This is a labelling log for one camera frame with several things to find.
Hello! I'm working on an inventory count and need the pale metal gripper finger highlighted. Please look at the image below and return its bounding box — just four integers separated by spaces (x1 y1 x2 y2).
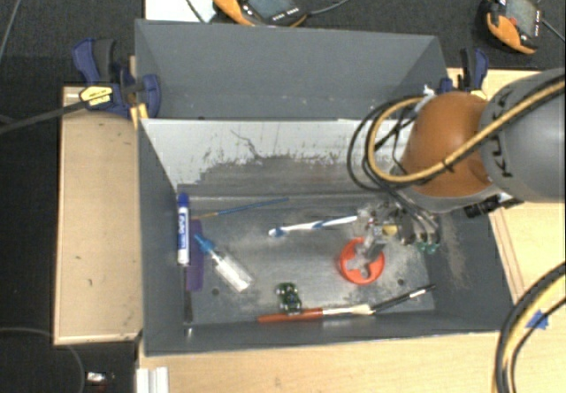
368 241 386 273
356 235 373 267

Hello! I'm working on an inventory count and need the orange round lid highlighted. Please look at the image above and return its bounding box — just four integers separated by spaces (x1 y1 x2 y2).
338 236 386 284

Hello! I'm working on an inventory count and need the black pen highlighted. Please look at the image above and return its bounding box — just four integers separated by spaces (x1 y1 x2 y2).
370 284 438 313

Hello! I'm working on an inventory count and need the blue and white toothbrush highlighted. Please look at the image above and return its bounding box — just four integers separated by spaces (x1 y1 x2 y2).
267 214 360 239

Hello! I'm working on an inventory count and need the green toy car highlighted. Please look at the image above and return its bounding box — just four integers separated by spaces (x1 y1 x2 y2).
275 281 303 313

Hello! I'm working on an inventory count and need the thin blue paintbrush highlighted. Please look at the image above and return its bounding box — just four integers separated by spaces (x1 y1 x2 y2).
191 197 291 220

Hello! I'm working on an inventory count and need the purple flat strip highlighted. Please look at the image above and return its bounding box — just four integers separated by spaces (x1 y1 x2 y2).
185 220 206 294

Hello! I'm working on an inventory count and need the white and blue marker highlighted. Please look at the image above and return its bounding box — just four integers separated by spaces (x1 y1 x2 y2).
176 192 191 267

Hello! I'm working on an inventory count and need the grey metal bin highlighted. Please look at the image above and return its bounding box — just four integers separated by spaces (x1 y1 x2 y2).
134 18 515 357

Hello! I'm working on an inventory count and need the pale wood flat board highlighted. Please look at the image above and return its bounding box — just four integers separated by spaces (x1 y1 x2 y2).
53 85 145 346

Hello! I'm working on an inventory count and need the black cylinder on white bracket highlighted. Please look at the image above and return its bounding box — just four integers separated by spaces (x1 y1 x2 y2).
463 195 509 219

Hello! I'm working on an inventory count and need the red handled paintbrush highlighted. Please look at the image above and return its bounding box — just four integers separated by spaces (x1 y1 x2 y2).
256 304 378 325

